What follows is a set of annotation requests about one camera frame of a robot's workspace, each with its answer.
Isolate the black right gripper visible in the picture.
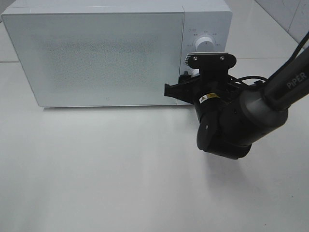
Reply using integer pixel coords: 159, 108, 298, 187
164, 53, 244, 104

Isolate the white timer knob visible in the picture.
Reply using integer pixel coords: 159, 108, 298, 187
190, 69, 199, 76

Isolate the white microwave door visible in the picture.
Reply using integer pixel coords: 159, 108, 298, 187
3, 13, 183, 107

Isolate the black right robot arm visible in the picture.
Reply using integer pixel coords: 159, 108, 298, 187
164, 36, 309, 160

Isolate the upper white power knob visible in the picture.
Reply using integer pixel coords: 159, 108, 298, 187
194, 35, 215, 52

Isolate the white microwave oven body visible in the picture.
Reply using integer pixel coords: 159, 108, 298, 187
4, 0, 234, 106

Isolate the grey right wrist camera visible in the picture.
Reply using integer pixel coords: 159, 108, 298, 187
185, 52, 228, 66

